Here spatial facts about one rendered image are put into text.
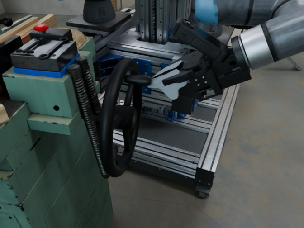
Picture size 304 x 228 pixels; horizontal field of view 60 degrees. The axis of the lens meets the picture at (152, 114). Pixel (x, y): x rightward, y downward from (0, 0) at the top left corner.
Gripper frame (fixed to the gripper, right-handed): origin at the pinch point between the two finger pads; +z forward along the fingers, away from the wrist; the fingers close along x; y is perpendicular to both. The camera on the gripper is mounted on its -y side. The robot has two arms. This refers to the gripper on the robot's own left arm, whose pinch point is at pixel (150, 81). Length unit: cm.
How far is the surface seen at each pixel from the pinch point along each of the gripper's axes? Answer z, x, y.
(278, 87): -21, 162, 121
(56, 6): 217, 314, -32
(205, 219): 28, 24, 90
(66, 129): 15.9, -13.1, -3.0
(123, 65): 2.9, -1.1, -6.2
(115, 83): 3.6, -6.9, -5.4
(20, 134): 23.6, -16.0, -7.2
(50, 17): 32.8, 29.4, -21.9
